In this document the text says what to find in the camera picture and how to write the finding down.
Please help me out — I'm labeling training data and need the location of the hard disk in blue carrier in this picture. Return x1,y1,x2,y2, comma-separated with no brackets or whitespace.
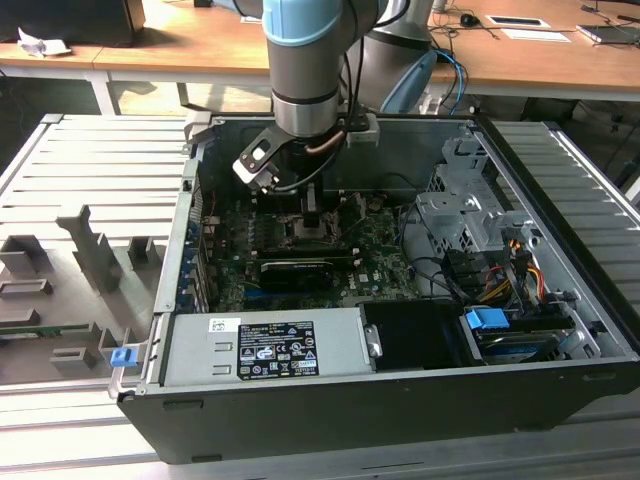
462,307,576,364

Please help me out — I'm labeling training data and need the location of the grey power supply with label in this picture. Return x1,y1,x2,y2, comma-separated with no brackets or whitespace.
159,307,376,389

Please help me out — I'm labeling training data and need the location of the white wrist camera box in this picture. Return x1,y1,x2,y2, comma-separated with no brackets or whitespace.
231,127,281,194

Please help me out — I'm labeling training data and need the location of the white paper sheet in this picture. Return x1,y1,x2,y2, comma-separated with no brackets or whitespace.
499,27,574,45

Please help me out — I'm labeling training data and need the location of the black graphics card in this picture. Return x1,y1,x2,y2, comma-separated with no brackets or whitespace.
257,257,347,295

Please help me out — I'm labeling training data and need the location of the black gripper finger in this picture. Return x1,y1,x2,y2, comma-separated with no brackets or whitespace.
302,182,324,240

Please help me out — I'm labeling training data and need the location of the yellow red power wire bundle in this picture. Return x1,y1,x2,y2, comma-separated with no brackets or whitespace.
479,239,551,306

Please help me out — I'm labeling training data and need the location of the black camera cable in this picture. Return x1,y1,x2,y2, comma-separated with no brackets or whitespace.
267,167,329,196

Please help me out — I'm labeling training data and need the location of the grey parts rack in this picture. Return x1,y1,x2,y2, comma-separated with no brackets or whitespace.
0,203,169,386

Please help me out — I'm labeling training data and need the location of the green RAM stick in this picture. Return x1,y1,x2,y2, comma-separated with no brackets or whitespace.
0,323,94,339

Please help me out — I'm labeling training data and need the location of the crumpled white paper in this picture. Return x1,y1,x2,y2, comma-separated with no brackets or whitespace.
16,27,74,59

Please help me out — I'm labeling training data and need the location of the thin black cable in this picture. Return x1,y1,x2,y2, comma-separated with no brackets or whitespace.
372,172,426,194

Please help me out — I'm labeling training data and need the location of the grey metal drive cage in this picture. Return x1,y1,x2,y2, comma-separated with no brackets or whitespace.
412,137,539,261

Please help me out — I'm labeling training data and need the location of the CPU socket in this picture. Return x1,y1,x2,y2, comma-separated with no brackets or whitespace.
282,212,344,249

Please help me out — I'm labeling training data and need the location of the grey flat laptop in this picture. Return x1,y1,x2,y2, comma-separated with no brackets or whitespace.
574,22,640,49

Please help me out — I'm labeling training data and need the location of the blue cable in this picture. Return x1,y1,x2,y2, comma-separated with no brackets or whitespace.
434,47,471,116

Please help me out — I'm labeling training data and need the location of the long black cable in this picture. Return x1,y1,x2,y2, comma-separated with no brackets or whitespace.
399,204,469,304

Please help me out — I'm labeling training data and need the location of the black open PC case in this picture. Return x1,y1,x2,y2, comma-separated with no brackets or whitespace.
115,112,640,466

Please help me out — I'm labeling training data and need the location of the metal socket cover frame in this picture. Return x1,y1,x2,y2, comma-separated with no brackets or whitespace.
325,202,351,240

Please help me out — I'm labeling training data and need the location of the blue case latch tab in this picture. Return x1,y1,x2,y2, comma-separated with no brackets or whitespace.
109,347,139,371

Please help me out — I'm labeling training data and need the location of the large black box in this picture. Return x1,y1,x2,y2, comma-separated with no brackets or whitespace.
0,0,147,49

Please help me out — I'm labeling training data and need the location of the green motherboard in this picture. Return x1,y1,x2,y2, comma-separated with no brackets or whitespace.
199,189,426,311

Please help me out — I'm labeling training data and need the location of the wooden desk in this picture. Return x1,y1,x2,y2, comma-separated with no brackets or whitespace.
0,0,274,116
427,0,640,101

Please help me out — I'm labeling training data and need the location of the thin wire locking lever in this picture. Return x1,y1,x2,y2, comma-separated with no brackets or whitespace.
341,192,366,239

